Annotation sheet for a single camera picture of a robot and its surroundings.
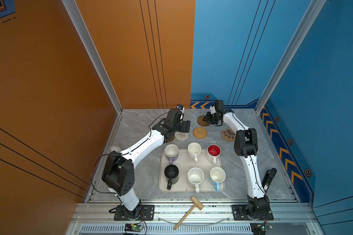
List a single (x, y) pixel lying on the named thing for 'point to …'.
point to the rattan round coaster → (200, 132)
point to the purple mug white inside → (171, 152)
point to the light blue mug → (217, 176)
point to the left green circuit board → (133, 227)
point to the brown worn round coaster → (171, 139)
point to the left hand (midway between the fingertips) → (184, 121)
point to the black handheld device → (268, 177)
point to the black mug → (171, 174)
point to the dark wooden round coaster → (202, 123)
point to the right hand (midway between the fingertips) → (204, 119)
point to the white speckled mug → (195, 176)
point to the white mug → (193, 150)
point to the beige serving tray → (163, 162)
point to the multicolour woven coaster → (181, 136)
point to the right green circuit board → (258, 228)
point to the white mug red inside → (213, 152)
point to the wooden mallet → (196, 202)
